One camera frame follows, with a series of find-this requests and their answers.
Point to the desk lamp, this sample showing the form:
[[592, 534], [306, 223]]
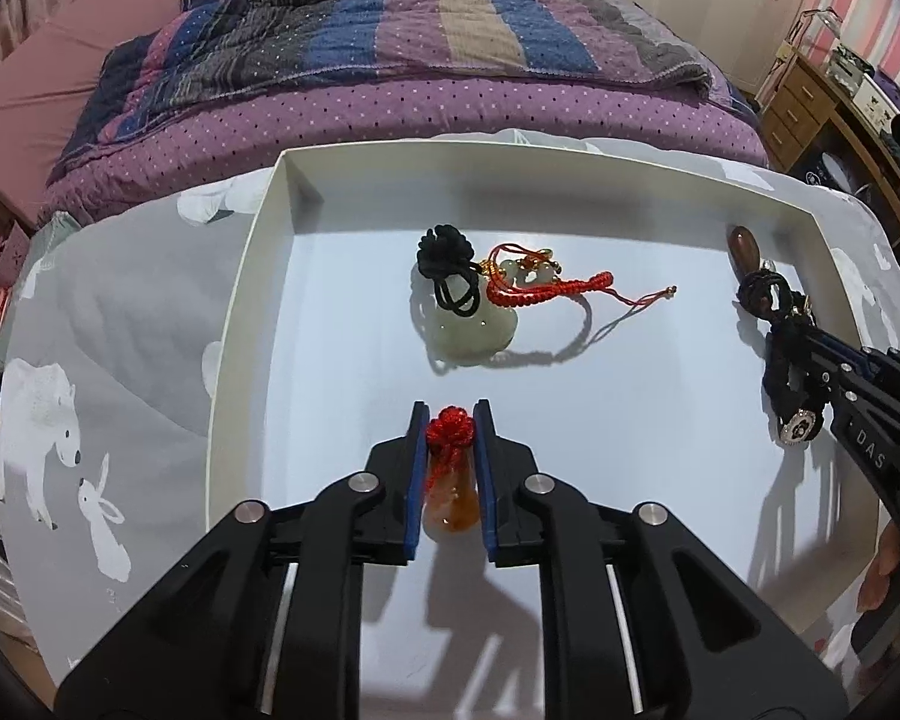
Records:
[[814, 26]]

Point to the wooden desk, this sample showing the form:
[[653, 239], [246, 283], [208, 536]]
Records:
[[795, 105]]

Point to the striped purple blue quilt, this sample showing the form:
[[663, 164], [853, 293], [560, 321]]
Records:
[[345, 37]]

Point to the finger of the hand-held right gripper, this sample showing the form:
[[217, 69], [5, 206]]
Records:
[[840, 360]]

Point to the black scrunchie with panda charm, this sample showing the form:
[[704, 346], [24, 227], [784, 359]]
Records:
[[799, 427]]

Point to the white storage box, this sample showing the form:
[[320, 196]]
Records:
[[874, 101]]

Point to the jade pendant with black knot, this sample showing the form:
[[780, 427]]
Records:
[[465, 334]]

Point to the white shallow tray box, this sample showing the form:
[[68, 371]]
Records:
[[345, 360]]

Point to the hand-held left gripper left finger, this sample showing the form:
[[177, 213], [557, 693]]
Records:
[[418, 465]]

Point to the person's right hand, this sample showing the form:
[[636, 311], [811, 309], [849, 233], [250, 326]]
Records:
[[881, 570]]

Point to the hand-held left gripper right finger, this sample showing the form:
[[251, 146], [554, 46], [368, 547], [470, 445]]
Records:
[[484, 465]]

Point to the pink wedge cushion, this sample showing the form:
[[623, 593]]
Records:
[[30, 75]]

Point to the orange pendant with red knot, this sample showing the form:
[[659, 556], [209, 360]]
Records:
[[450, 510]]

